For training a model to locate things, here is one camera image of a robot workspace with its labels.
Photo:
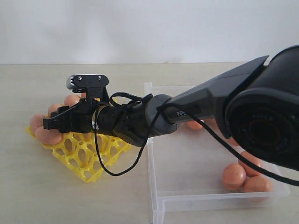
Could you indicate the brown speckled egg front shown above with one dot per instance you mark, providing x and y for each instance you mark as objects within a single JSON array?
[{"x": 233, "y": 176}]

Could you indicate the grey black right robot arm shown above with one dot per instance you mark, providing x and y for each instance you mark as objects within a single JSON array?
[{"x": 256, "y": 104}]

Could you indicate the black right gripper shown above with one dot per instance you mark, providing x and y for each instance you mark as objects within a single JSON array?
[{"x": 79, "y": 118}]

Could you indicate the yellow plastic egg tray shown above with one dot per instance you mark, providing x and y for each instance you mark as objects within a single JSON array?
[{"x": 77, "y": 152}]

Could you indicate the clear plastic box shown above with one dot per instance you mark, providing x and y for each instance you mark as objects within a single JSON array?
[{"x": 185, "y": 170}]

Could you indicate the brown speckled egg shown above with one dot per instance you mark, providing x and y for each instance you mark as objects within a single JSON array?
[
  {"x": 194, "y": 125},
  {"x": 231, "y": 141},
  {"x": 233, "y": 176}
]

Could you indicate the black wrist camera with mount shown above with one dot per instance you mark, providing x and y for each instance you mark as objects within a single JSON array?
[{"x": 94, "y": 85}]

